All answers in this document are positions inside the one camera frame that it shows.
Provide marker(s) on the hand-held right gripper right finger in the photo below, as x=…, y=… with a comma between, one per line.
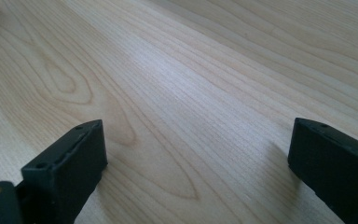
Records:
x=335, y=161

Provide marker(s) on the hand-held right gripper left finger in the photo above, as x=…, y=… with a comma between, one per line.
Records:
x=65, y=168

